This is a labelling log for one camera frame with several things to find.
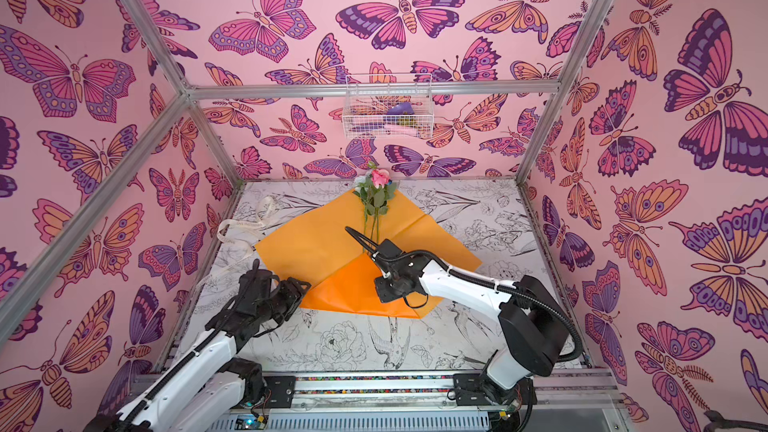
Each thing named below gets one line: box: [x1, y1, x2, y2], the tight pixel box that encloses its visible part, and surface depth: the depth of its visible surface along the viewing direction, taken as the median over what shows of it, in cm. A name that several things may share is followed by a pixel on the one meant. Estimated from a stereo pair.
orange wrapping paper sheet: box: [255, 189, 482, 319], surface depth 97 cm
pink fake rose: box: [370, 168, 391, 241], surface depth 108 cm
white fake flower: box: [353, 175, 375, 235], surface depth 112 cm
